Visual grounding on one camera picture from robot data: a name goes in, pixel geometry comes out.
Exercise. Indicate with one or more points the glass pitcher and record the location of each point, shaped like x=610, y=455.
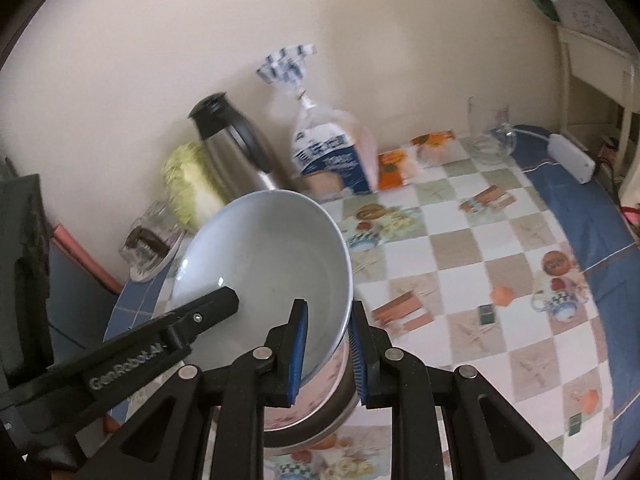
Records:
x=492, y=135

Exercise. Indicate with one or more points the toast bread bag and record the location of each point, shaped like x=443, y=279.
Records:
x=330, y=155

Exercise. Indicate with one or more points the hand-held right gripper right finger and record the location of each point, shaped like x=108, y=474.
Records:
x=359, y=355

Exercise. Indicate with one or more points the glass teapot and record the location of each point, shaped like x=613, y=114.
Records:
x=142, y=247

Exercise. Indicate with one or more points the white wooden chair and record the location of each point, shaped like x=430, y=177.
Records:
x=600, y=75

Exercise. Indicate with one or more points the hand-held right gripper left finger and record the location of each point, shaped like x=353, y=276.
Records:
x=297, y=350

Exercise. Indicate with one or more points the white power strip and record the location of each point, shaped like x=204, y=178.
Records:
x=572, y=157

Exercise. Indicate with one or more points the upturned glass cup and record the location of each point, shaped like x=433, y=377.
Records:
x=157, y=217

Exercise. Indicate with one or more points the small floral white bowl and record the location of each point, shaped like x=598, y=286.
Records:
x=270, y=250

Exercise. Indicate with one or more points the green and white cloth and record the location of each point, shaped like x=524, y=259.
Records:
x=585, y=0

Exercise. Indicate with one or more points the large stainless steel basin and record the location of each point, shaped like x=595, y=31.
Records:
x=320, y=435

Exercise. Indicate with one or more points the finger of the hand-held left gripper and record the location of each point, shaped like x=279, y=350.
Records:
x=205, y=312

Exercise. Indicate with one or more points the clear orange snack packet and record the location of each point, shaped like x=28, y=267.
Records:
x=432, y=147

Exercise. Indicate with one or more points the stainless steel thermos jug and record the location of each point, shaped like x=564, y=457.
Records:
x=235, y=150

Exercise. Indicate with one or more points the napa cabbage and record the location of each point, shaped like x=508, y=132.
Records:
x=192, y=190

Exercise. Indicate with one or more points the glass cups on tray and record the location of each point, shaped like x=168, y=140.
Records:
x=170, y=255

